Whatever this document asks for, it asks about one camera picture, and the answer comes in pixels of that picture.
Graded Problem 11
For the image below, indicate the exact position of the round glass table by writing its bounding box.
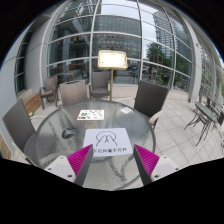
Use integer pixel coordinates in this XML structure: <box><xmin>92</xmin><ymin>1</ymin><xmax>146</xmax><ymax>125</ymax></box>
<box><xmin>35</xmin><ymin>101</ymin><xmax>156</xmax><ymax>190</ymax></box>

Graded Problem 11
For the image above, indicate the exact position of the colourful menu card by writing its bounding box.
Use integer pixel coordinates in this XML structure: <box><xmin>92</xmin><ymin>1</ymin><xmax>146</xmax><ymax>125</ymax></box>
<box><xmin>77</xmin><ymin>110</ymin><xmax>104</xmax><ymax>120</ymax></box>

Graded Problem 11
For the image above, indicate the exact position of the gold table centre cap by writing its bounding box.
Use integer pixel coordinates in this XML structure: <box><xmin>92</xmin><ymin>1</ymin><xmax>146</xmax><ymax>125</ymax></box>
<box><xmin>85</xmin><ymin>122</ymin><xmax>95</xmax><ymax>129</ymax></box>

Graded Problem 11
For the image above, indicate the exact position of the small green bistro table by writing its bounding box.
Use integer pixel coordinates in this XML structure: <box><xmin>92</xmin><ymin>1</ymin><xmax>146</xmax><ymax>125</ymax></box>
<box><xmin>186</xmin><ymin>102</ymin><xmax>217</xmax><ymax>144</ymax></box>

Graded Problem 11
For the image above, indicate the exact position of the grey wicker chair far left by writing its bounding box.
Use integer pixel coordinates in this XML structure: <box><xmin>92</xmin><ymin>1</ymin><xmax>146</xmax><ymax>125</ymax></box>
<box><xmin>39</xmin><ymin>75</ymin><xmax>58</xmax><ymax>109</ymax></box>

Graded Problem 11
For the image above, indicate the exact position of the wooden bench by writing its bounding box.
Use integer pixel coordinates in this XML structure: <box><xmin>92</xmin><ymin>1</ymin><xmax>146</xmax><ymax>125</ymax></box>
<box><xmin>23</xmin><ymin>93</ymin><xmax>41</xmax><ymax>113</ymax></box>

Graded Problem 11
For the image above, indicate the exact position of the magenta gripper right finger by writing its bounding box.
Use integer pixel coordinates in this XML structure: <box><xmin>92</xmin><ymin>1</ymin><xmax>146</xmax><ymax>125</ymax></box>
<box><xmin>133</xmin><ymin>145</ymin><xmax>179</xmax><ymax>185</ymax></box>

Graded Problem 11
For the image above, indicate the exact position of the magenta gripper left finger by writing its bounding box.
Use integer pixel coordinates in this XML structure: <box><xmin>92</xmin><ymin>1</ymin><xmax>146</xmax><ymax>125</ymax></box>
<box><xmin>45</xmin><ymin>145</ymin><xmax>93</xmax><ymax>186</ymax></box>

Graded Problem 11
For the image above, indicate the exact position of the gold menu display stand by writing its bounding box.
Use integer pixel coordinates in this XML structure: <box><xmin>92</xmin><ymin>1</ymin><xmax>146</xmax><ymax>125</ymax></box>
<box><xmin>98</xmin><ymin>50</ymin><xmax>128</xmax><ymax>91</ymax></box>

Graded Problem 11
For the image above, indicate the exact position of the grey wicker chair far centre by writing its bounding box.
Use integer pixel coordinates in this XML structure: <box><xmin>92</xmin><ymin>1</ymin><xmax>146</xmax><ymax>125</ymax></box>
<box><xmin>89</xmin><ymin>72</ymin><xmax>110</xmax><ymax>98</ymax></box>

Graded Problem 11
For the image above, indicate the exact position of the grey wicker chair right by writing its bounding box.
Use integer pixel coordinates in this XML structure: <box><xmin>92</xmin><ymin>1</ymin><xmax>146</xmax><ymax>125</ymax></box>
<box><xmin>134</xmin><ymin>80</ymin><xmax>169</xmax><ymax>127</ymax></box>

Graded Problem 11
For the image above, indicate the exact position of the grey wicker chair back-left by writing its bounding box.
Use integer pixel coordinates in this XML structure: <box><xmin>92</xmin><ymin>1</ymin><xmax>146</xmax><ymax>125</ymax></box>
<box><xmin>60</xmin><ymin>80</ymin><xmax>88</xmax><ymax>106</ymax></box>

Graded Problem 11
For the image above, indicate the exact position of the white mouse outline sheet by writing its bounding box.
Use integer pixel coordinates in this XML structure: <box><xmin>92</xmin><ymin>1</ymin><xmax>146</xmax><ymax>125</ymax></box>
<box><xmin>83</xmin><ymin>128</ymin><xmax>133</xmax><ymax>157</ymax></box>

